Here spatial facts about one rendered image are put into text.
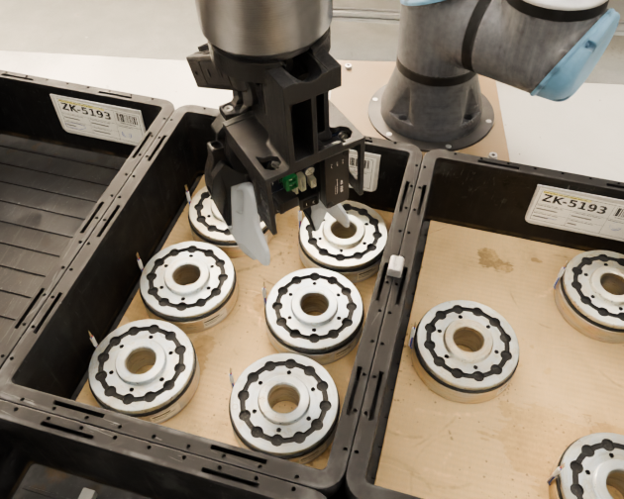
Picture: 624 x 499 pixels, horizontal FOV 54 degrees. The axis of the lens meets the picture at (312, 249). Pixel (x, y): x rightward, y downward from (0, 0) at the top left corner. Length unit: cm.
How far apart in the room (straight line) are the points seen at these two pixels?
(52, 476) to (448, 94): 66
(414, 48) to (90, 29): 214
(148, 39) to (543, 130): 191
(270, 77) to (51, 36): 256
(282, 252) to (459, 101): 35
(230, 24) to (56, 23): 264
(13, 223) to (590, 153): 89
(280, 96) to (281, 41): 3
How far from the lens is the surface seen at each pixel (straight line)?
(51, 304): 61
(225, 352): 65
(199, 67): 47
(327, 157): 38
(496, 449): 63
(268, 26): 33
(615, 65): 276
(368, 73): 106
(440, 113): 90
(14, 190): 88
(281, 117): 35
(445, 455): 61
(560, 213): 75
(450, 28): 83
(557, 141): 114
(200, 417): 62
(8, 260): 80
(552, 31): 77
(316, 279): 66
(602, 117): 123
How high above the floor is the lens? 139
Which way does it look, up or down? 51 degrees down
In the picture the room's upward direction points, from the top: straight up
